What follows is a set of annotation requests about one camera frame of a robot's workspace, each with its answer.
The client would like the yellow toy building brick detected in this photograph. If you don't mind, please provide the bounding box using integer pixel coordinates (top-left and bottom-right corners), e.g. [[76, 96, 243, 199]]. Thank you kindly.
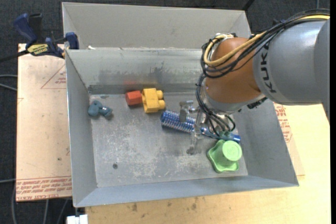
[[141, 88, 166, 114]]

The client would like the red toy block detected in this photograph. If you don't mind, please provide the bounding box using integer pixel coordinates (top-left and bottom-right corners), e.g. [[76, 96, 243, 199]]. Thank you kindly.
[[125, 90, 143, 106]]

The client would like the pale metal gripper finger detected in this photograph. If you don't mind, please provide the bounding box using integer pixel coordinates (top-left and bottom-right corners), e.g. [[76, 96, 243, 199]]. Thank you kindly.
[[179, 100, 196, 123], [186, 123, 203, 155]]

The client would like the blue bristle brush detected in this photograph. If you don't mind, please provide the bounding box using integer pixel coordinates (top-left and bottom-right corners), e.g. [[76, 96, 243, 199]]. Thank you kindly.
[[160, 109, 242, 143]]

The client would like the blue-grey toy animal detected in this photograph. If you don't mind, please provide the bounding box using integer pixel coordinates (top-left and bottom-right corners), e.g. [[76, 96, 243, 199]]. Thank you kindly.
[[87, 100, 114, 120]]

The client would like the grey metal bin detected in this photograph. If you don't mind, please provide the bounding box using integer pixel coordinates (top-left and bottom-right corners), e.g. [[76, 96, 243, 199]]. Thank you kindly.
[[61, 2, 300, 208]]

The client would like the green flower-shaped cup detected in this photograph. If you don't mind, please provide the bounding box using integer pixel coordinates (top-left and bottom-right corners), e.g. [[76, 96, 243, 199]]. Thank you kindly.
[[206, 138, 243, 174]]

